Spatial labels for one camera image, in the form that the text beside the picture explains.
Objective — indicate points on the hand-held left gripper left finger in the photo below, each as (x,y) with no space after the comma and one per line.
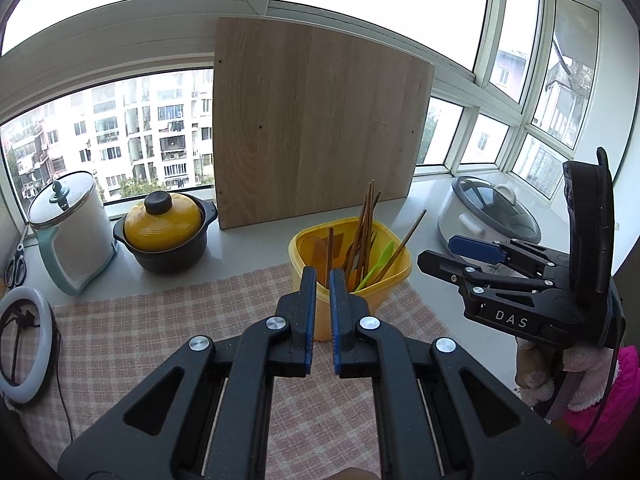
(310,320)

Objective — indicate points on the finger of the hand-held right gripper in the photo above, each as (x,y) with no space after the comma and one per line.
(475,249)
(440,265)

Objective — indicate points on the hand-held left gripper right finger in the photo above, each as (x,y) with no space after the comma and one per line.
(335,320)

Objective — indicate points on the yellow plastic container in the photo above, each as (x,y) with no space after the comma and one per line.
(385,296)

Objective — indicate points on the green plastic spoon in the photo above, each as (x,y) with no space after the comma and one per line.
(380,260)

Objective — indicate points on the bundle of brown chopsticks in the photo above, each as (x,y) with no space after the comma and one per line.
(367,220)

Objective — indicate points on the person's right forearm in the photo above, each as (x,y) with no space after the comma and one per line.
(620,390)

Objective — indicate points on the person's right hand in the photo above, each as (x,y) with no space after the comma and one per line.
(535,370)

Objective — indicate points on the white electric cooking pot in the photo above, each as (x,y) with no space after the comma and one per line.
(460,224)

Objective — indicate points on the pink checked placemat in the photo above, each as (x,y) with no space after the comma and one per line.
(175,310)

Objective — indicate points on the black casserole pot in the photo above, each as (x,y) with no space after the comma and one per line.
(165,260)

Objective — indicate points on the yellow casserole lid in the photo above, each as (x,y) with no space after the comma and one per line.
(160,230)

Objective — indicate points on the large light oak board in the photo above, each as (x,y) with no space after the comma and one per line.
(310,125)

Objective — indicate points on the white and teal pot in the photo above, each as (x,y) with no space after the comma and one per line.
(80,250)

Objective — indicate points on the glass lid with teal knob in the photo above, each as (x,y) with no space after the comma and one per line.
(60,195)

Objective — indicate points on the black scissors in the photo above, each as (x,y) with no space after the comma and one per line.
(17,265)

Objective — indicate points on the white window frame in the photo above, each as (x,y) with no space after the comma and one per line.
(150,45)

